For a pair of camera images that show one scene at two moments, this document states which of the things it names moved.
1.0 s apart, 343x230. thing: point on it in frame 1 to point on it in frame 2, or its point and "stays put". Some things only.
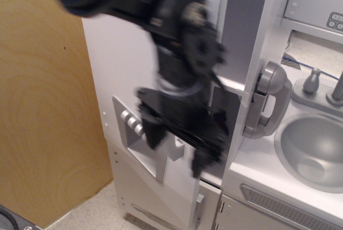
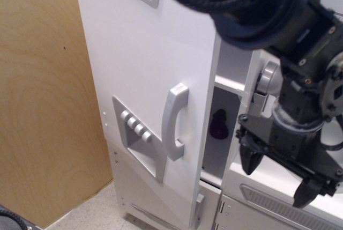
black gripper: x=188 y=116 to x=302 y=152
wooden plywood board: x=53 y=151 stays put
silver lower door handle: x=199 y=199 stays put
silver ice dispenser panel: x=130 y=123 stays put
